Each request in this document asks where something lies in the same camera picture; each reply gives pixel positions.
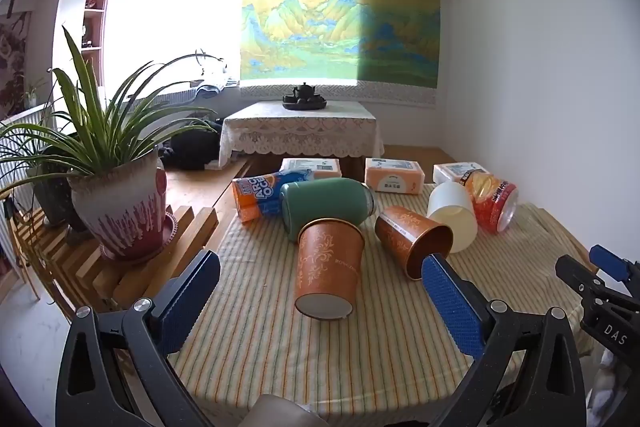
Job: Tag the plant in dark pot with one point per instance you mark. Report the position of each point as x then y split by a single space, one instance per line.
52 192

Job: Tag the white orange tissue pack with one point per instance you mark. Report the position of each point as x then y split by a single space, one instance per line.
312 167
395 177
452 172

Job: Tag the landscape painting roller blind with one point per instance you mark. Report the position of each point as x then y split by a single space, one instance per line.
340 2

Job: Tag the wooden slatted stand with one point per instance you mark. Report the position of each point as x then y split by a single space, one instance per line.
145 267

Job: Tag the low table with lace cloth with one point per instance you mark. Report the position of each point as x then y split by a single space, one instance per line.
300 129

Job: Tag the orange snack can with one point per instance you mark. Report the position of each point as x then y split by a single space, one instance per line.
492 202

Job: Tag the plant in white red pot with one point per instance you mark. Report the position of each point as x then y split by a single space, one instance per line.
120 202

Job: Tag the orange patterned paper cup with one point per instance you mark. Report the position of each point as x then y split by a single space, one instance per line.
327 264
405 234

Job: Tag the white wall shelf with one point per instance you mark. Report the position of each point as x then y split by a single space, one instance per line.
85 12

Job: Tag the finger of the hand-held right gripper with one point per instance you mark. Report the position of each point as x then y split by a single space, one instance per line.
607 259
575 272

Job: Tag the orange blue snack packet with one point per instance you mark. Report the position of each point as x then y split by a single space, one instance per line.
255 199

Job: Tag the floral wall picture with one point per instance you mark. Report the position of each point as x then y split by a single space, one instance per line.
14 62

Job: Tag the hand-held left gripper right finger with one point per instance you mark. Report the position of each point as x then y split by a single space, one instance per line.
450 302

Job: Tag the green cup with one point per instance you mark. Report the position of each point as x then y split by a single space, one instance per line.
325 202

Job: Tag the black bag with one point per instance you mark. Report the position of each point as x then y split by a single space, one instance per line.
192 147

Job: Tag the white plastic cup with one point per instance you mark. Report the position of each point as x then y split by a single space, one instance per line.
452 217

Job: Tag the round wooden table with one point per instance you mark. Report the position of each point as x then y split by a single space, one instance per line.
570 232

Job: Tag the folded cloth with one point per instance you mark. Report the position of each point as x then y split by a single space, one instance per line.
212 86

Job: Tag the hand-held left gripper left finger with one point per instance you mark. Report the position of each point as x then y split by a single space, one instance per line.
186 302

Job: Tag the black tea set on tray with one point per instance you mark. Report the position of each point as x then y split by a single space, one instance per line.
303 98

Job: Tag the orchid plant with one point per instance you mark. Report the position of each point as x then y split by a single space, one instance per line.
207 62

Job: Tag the white radiator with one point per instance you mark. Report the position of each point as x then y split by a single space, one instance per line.
30 119

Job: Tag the white patterned cloth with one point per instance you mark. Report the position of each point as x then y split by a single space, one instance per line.
612 387

